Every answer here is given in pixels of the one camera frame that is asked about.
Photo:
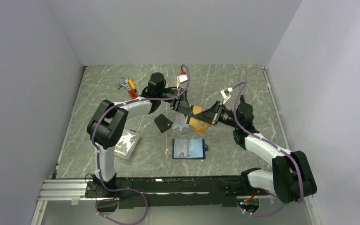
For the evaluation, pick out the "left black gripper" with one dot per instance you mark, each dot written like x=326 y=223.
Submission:
x=181 y=104

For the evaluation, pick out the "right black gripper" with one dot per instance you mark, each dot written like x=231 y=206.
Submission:
x=207 y=116

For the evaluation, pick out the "silver card stack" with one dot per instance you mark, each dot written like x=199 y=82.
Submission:
x=179 y=123

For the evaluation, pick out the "black card stack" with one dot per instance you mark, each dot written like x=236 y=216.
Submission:
x=163 y=123

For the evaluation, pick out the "blue leather card holder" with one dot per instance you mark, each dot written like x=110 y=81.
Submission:
x=197 y=149

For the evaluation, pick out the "single silver card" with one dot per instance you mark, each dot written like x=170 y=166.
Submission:
x=180 y=148

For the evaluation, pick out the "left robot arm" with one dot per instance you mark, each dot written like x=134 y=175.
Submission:
x=108 y=122

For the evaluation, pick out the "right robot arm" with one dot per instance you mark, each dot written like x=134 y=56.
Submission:
x=290 y=178

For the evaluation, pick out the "red adjustable wrench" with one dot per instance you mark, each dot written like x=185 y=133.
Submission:
x=129 y=86

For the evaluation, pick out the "clear plastic screw box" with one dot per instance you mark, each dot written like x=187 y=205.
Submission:
x=126 y=144

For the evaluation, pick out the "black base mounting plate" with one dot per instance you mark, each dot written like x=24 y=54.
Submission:
x=140 y=200

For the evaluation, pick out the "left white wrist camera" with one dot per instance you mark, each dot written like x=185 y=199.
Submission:
x=182 y=78

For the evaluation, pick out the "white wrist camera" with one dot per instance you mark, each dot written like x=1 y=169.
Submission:
x=226 y=94
x=182 y=78

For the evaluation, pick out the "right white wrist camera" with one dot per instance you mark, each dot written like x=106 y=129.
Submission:
x=226 y=94

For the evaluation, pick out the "grey wrench black handle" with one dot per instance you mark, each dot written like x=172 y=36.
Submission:
x=243 y=78

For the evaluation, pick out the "aluminium frame rail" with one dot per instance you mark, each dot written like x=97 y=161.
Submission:
x=74 y=190

